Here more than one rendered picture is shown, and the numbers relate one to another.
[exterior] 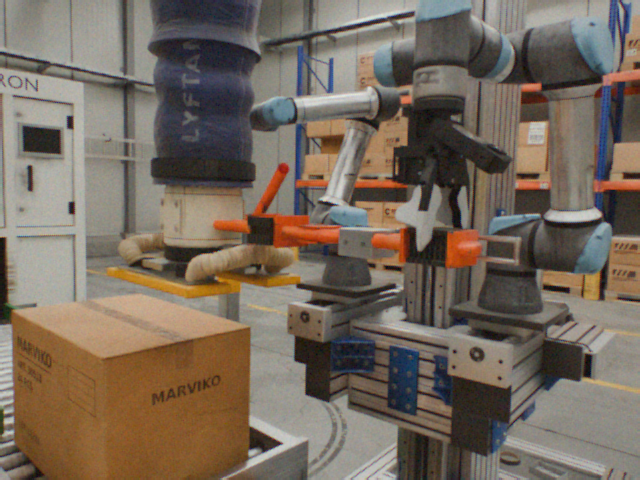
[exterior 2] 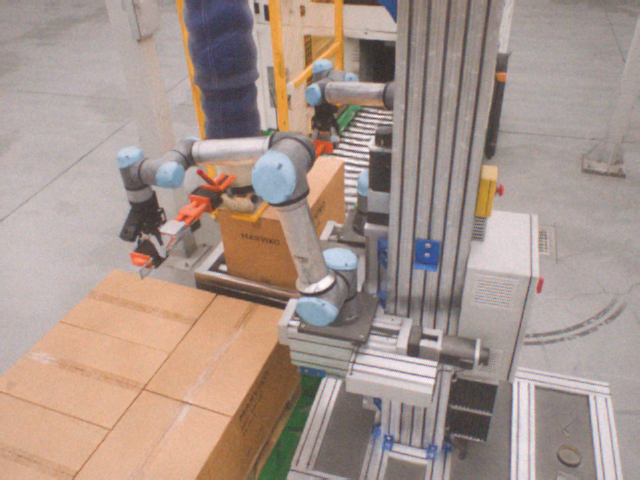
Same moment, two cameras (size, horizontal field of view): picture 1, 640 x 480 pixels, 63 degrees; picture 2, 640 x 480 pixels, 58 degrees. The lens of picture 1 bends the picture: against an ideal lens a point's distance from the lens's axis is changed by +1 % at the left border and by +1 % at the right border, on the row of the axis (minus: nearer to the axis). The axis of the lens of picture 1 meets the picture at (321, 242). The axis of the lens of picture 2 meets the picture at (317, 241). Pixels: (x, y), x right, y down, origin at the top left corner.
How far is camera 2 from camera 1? 216 cm
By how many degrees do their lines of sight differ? 71
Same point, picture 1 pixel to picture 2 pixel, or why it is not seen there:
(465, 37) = (125, 178)
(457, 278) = (380, 271)
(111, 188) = not seen: outside the picture
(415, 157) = not seen: hidden behind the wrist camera
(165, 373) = (247, 227)
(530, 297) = not seen: hidden behind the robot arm
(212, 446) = (278, 271)
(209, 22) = (198, 75)
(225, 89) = (209, 111)
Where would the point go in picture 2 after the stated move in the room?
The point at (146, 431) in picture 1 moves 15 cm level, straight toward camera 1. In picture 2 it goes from (240, 247) to (213, 261)
